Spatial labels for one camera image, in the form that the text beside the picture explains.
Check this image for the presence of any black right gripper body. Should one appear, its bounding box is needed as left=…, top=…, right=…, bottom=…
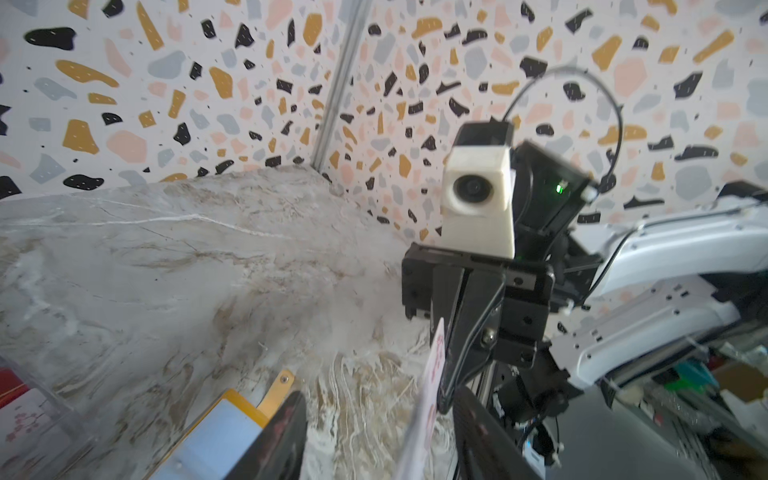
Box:
left=402, top=141, right=597, bottom=368

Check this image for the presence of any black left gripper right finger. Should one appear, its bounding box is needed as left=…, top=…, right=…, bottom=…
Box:
left=452, top=386, right=539, bottom=480

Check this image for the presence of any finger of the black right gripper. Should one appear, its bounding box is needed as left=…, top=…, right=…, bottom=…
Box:
left=432, top=265, right=506, bottom=414

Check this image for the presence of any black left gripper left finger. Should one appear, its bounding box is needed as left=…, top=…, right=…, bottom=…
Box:
left=225, top=391, right=308, bottom=480

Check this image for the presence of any yellow leather card holder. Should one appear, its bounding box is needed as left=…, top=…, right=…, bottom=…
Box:
left=148, top=370, right=295, bottom=479

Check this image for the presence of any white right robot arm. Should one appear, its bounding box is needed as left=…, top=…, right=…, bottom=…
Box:
left=402, top=140, right=767, bottom=423

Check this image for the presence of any clear acrylic card stand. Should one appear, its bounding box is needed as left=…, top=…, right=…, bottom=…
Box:
left=1, top=357, right=95, bottom=479

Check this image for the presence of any red card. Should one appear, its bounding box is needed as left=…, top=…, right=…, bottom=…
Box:
left=0, top=368, right=29, bottom=409

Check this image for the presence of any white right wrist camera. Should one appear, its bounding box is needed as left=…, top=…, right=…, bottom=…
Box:
left=438, top=120, right=516, bottom=259

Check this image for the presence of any thin black camera cable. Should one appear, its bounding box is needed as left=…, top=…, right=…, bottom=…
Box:
left=500, top=64, right=625, bottom=196

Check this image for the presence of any aluminium corner post right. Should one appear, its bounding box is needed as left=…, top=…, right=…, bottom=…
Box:
left=311, top=0, right=373, bottom=173

